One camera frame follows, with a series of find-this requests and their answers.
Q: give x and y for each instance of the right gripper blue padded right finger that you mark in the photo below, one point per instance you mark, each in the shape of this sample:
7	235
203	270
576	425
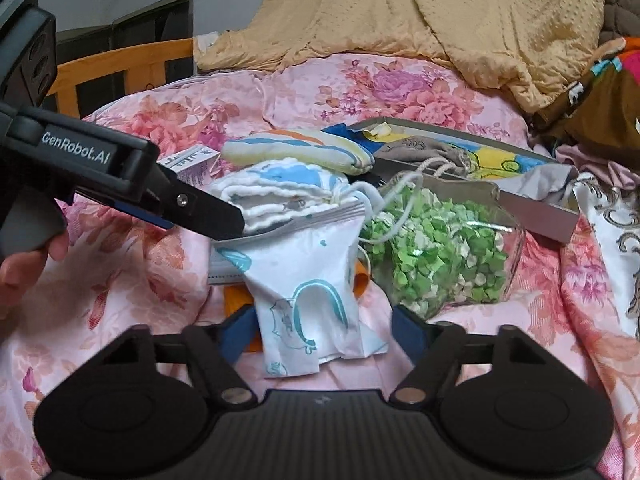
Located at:
437	352

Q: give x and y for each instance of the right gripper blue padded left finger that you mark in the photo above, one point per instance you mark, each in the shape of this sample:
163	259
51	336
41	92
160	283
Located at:
211	354

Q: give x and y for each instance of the orange plastic curled holder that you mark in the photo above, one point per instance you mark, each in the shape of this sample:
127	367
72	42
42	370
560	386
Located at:
237	296

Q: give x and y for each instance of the white printed child mask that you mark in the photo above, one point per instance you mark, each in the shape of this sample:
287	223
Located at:
301	277

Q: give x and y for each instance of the white muslin cloth blue print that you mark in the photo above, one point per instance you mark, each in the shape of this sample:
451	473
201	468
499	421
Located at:
274	192

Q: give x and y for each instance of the grey box with cartoon lining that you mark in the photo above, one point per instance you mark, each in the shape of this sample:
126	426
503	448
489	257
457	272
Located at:
495	161

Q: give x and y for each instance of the grey face mask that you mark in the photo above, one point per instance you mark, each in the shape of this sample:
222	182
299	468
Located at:
550	184

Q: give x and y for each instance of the grey linen drawstring pouch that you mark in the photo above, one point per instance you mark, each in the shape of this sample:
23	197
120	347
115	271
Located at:
416	149

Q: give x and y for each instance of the striped terry towel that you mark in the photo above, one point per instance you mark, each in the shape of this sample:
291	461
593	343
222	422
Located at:
313	147

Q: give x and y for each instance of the person's left hand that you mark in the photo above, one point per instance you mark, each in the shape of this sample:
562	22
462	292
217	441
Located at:
20	272

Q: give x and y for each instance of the clear bag of green pieces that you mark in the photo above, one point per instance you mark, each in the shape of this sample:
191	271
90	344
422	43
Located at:
440	244

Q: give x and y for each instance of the small white medicine box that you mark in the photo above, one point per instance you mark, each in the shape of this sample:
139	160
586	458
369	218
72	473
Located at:
196	165

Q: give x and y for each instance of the dark cabinet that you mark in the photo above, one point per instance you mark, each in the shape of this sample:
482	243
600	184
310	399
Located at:
163	20

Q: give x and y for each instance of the white baroque patterned cover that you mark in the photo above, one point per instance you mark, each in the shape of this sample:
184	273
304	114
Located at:
614	217

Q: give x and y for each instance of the colourful patchwork brown blanket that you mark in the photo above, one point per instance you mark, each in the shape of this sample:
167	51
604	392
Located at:
598	112

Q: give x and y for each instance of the yellow dotted quilt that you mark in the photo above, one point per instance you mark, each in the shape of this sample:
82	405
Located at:
531	48

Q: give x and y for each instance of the brown quilted jacket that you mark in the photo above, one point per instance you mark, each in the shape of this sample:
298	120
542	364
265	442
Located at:
620	19

